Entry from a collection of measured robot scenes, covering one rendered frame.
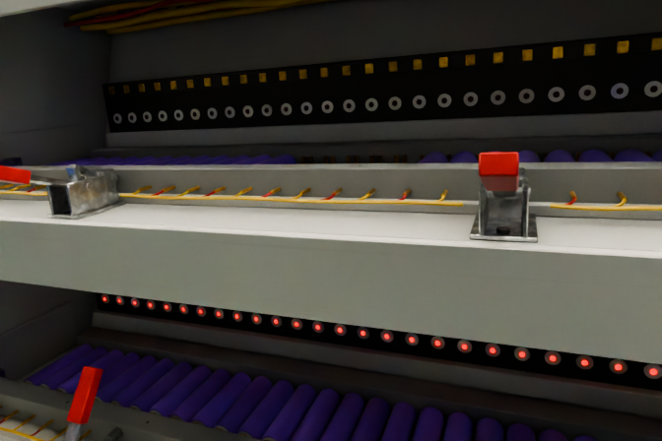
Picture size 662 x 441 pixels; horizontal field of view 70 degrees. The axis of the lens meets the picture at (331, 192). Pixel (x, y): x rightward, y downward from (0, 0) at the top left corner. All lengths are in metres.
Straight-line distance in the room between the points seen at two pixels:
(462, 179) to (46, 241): 0.26
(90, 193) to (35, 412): 0.21
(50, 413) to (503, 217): 0.38
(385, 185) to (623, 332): 0.13
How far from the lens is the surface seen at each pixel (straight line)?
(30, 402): 0.49
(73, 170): 0.35
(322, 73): 0.43
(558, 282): 0.22
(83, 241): 0.33
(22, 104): 0.56
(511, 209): 0.25
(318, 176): 0.28
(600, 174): 0.26
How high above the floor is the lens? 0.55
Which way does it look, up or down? 3 degrees up
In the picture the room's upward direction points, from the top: 2 degrees clockwise
